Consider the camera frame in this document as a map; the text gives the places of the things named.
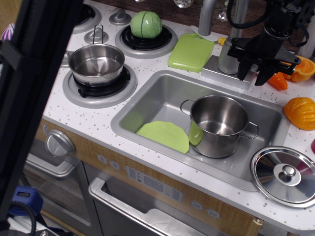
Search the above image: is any silver faucet lever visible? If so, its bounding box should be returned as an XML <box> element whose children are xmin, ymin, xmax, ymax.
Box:
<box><xmin>249</xmin><ymin>63</ymin><xmax>259</xmax><ymax>73</ymax></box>

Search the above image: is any silver stove knob rear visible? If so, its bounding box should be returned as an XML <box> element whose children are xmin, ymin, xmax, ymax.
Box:
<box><xmin>109</xmin><ymin>9</ymin><xmax>131</xmax><ymax>26</ymax></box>

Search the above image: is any green cutting board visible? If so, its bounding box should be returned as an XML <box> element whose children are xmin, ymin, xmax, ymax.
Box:
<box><xmin>168</xmin><ymin>33</ymin><xmax>215</xmax><ymax>73</ymax></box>

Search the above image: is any yellow toy corn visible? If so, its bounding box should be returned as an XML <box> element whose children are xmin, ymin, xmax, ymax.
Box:
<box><xmin>218</xmin><ymin>37</ymin><xmax>226</xmax><ymax>46</ymax></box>

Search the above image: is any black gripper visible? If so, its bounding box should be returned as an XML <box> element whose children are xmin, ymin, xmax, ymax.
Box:
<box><xmin>227</xmin><ymin>24</ymin><xmax>301</xmax><ymax>86</ymax></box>

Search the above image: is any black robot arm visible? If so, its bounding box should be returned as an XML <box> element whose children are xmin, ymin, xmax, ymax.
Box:
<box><xmin>226</xmin><ymin>0</ymin><xmax>315</xmax><ymax>86</ymax></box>

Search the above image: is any oven door handle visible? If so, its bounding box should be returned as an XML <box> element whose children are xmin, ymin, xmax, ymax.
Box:
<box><xmin>26</xmin><ymin>153</ymin><xmax>75</xmax><ymax>181</ymax></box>

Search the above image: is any purple toy at edge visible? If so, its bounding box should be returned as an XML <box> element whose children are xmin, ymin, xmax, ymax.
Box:
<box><xmin>311</xmin><ymin>140</ymin><xmax>315</xmax><ymax>153</ymax></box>

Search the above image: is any orange toy carrot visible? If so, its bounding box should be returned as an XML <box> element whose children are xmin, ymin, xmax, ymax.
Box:
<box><xmin>268</xmin><ymin>72</ymin><xmax>288</xmax><ymax>90</ymax></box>

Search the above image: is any silver stove knob middle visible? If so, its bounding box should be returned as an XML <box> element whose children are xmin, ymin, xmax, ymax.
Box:
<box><xmin>84</xmin><ymin>27</ymin><xmax>109</xmax><ymax>44</ymax></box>

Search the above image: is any rear stove burner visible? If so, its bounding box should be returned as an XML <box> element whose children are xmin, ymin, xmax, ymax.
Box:
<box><xmin>115</xmin><ymin>25</ymin><xmax>178</xmax><ymax>59</ymax></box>

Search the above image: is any orange toy pepper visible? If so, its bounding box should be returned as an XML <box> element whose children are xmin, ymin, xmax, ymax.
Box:
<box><xmin>283</xmin><ymin>97</ymin><xmax>315</xmax><ymax>130</ymax></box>

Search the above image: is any small steel saucepan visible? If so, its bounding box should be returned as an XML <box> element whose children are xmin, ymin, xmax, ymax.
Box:
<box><xmin>68</xmin><ymin>31</ymin><xmax>125</xmax><ymax>87</ymax></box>

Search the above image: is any green plastic plate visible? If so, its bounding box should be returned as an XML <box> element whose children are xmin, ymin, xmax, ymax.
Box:
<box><xmin>136</xmin><ymin>121</ymin><xmax>190</xmax><ymax>154</ymax></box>

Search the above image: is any black foreground frame post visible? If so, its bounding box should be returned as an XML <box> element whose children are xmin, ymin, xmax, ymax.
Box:
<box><xmin>0</xmin><ymin>0</ymin><xmax>83</xmax><ymax>222</ymax></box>

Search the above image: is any front stove burner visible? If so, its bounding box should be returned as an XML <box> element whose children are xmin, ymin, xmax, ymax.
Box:
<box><xmin>63</xmin><ymin>65</ymin><xmax>137</xmax><ymax>109</ymax></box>

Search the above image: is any dishwasher door handle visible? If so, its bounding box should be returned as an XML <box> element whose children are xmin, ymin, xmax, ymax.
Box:
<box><xmin>89</xmin><ymin>177</ymin><xmax>203</xmax><ymax>236</ymax></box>

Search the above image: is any silver stove knob left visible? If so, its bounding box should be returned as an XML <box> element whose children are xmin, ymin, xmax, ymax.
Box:
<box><xmin>60</xmin><ymin>50</ymin><xmax>74</xmax><ymax>68</ymax></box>

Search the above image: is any tall steel pot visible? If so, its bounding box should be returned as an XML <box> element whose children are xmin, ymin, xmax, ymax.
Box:
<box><xmin>180</xmin><ymin>95</ymin><xmax>259</xmax><ymax>158</ymax></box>

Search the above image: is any grey curved pipe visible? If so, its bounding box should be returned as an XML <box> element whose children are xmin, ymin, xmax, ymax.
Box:
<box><xmin>198</xmin><ymin>0</ymin><xmax>218</xmax><ymax>36</ymax></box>

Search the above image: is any stove burner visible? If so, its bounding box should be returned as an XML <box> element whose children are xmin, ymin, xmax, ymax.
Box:
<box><xmin>63</xmin><ymin>65</ymin><xmax>137</xmax><ymax>109</ymax></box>
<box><xmin>115</xmin><ymin>25</ymin><xmax>178</xmax><ymax>59</ymax></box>
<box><xmin>72</xmin><ymin>3</ymin><xmax>101</xmax><ymax>34</ymax></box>

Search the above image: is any silver stove knob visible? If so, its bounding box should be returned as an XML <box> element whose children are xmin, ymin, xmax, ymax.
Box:
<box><xmin>60</xmin><ymin>50</ymin><xmax>74</xmax><ymax>68</ymax></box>
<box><xmin>84</xmin><ymin>27</ymin><xmax>109</xmax><ymax>44</ymax></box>
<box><xmin>109</xmin><ymin>9</ymin><xmax>131</xmax><ymax>26</ymax></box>

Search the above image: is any far left stove burner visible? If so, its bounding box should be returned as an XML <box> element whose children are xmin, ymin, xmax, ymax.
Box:
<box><xmin>72</xmin><ymin>3</ymin><xmax>101</xmax><ymax>34</ymax></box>

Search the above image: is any steel pot lid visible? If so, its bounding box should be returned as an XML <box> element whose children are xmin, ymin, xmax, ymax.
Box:
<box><xmin>250</xmin><ymin>146</ymin><xmax>315</xmax><ymax>208</ymax></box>

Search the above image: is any green toy cabbage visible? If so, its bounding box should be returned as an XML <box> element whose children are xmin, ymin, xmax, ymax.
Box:
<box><xmin>130</xmin><ymin>11</ymin><xmax>163</xmax><ymax>39</ymax></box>

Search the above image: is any silver oven knob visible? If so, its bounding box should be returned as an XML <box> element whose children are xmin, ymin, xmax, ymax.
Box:
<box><xmin>45</xmin><ymin>129</ymin><xmax>75</xmax><ymax>157</ymax></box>

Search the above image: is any silver faucet with base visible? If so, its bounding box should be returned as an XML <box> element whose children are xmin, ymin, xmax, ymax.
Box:
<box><xmin>201</xmin><ymin>0</ymin><xmax>258</xmax><ymax>90</ymax></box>

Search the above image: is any blue clamp with cable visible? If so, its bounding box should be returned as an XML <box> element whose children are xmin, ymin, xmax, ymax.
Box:
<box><xmin>8</xmin><ymin>185</ymin><xmax>44</xmax><ymax>236</ymax></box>

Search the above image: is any grey sink basin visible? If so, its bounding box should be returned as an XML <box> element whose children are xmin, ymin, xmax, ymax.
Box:
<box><xmin>111</xmin><ymin>70</ymin><xmax>290</xmax><ymax>191</ymax></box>

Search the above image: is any purple striped toy onion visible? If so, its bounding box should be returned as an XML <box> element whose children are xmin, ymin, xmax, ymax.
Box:
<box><xmin>1</xmin><ymin>23</ymin><xmax>15</xmax><ymax>42</ymax></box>

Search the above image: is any orange toy half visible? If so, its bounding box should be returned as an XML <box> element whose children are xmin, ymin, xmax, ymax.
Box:
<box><xmin>284</xmin><ymin>55</ymin><xmax>315</xmax><ymax>82</ymax></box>

